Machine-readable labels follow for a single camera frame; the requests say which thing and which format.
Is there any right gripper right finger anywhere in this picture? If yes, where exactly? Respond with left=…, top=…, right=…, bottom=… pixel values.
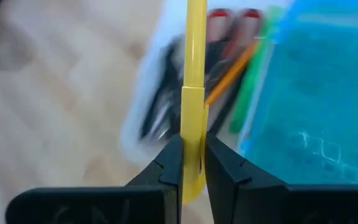
left=204, top=133, right=358, bottom=224

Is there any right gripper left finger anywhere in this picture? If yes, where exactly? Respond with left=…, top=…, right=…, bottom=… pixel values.
left=5, top=133, right=185, bottom=224

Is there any green marker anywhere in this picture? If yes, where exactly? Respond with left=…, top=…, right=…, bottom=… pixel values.
left=229, top=6, right=284, bottom=134

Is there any black pen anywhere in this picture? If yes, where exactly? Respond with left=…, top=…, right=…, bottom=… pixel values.
left=140, top=37, right=183, bottom=141

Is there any orange pencil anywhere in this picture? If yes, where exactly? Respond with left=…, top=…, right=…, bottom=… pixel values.
left=204, top=39, right=262, bottom=106

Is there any yellow highlighter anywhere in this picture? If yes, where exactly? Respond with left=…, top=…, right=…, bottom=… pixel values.
left=180, top=0, right=210, bottom=205

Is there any blue plastic box lid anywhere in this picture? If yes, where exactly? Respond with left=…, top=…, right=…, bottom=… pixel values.
left=237, top=0, right=358, bottom=186

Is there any white plastic supply box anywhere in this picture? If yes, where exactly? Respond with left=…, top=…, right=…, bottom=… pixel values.
left=119, top=0, right=291, bottom=169

